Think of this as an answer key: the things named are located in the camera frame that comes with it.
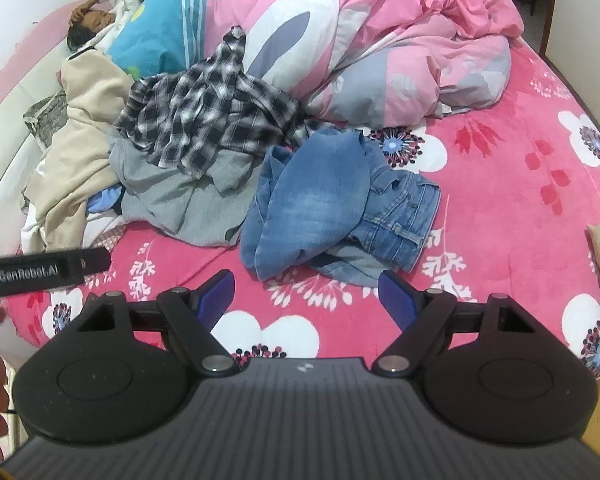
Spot beige checkered cloth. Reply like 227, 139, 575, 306
87, 225, 127, 252

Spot black white plaid shirt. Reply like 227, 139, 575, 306
114, 25, 331, 181

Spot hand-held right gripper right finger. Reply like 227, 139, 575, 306
371, 269, 536, 378

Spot beige garment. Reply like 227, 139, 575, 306
22, 47, 136, 253

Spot grey patterned cloth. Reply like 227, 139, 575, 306
22, 91, 70, 151

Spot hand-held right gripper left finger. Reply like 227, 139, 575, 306
77, 269, 241, 377

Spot pink floral bed sheet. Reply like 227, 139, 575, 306
0, 35, 600, 386

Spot light blue cloth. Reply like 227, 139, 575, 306
87, 185, 123, 213

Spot brown wooden furniture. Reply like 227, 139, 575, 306
512, 0, 557, 57

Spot blue jeans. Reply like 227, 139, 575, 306
240, 127, 442, 283

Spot white cloth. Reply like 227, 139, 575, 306
20, 200, 126, 256

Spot grey sweatshirt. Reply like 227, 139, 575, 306
107, 127, 271, 248

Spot pink patterned quilt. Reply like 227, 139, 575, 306
107, 0, 526, 131

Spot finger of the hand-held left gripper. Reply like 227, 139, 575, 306
60, 248, 112, 286

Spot white and pink headboard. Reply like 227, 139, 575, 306
0, 7, 71, 261

